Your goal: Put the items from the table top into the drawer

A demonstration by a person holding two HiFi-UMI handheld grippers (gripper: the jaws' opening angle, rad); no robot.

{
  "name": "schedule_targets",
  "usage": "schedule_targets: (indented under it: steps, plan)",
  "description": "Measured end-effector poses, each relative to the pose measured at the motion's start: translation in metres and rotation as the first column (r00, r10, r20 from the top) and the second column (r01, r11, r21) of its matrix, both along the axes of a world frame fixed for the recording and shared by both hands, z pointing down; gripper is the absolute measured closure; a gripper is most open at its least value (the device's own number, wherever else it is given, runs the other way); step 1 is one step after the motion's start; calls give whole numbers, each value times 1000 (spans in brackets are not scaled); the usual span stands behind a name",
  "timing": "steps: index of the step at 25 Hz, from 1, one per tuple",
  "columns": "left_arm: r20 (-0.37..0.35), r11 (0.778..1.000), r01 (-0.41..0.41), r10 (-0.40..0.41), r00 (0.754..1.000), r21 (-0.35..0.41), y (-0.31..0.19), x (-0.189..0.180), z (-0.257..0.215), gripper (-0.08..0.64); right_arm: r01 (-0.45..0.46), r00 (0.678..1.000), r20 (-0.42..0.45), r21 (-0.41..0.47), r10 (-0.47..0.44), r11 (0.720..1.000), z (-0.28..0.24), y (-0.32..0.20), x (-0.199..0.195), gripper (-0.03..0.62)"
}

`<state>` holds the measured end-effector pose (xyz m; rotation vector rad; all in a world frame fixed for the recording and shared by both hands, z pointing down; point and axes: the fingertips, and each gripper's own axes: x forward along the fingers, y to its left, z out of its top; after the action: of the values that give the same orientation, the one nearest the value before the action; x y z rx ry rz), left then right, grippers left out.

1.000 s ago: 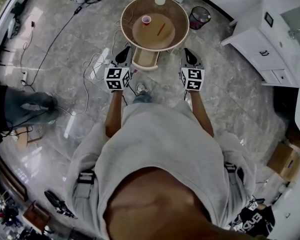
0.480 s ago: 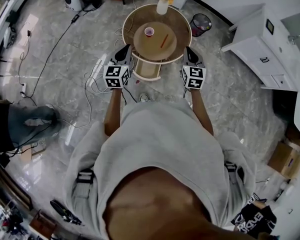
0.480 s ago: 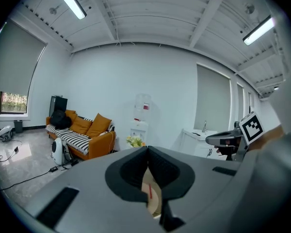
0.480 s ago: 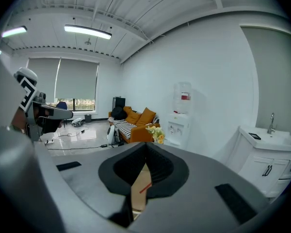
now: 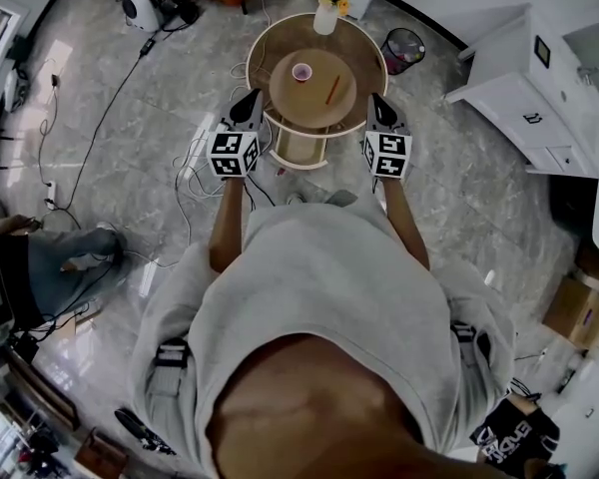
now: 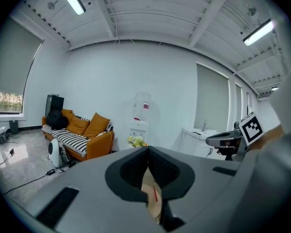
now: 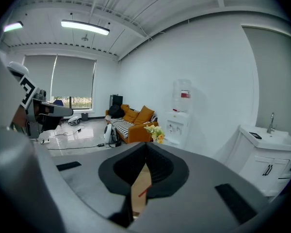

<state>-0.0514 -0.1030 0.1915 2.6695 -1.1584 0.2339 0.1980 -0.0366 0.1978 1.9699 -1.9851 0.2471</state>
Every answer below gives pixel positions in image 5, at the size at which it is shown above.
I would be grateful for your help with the round beige side table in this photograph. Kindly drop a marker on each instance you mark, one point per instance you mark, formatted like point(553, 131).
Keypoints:
point(364, 53)

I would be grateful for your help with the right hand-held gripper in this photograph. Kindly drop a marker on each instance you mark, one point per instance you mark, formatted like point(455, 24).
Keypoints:
point(389, 155)

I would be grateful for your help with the person's face and neck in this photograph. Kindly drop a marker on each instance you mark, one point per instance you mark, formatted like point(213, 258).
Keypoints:
point(319, 407)

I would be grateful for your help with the person's left forearm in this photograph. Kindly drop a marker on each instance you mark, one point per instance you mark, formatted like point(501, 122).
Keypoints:
point(227, 227)

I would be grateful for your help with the red pencil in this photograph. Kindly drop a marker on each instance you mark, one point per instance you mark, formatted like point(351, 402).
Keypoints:
point(333, 89)

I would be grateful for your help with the person's left white shoe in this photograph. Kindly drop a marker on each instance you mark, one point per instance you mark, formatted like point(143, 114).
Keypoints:
point(294, 199)

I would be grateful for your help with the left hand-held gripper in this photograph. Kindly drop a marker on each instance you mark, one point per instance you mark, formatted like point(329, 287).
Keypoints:
point(224, 152)

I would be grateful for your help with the small black framed panel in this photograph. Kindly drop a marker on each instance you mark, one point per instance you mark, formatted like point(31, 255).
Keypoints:
point(542, 50)

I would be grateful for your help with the cardboard box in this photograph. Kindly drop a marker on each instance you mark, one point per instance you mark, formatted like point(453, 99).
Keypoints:
point(576, 312)

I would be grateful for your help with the person's right forearm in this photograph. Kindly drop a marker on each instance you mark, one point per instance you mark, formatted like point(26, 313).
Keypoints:
point(404, 222)

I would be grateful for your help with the black printed bag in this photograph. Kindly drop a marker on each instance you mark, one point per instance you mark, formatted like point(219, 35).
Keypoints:
point(509, 437)

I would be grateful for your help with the black mesh wastebasket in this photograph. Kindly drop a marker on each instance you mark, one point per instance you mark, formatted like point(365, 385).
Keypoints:
point(402, 50)

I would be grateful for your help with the red plastic cup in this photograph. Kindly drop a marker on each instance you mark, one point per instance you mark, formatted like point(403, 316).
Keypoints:
point(302, 72)

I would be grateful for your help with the white rounded appliance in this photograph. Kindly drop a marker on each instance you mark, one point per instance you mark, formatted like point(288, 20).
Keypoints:
point(140, 8)

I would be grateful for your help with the white cabinet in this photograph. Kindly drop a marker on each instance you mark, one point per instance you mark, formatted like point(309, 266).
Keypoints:
point(519, 113)

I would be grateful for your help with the white floor device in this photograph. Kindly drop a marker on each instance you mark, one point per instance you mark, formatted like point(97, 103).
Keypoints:
point(12, 88)

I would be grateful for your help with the person's blue jeans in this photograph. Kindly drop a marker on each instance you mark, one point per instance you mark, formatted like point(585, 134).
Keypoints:
point(340, 197)

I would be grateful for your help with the person's grey shirt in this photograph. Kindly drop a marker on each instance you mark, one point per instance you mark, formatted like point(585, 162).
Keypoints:
point(319, 277)

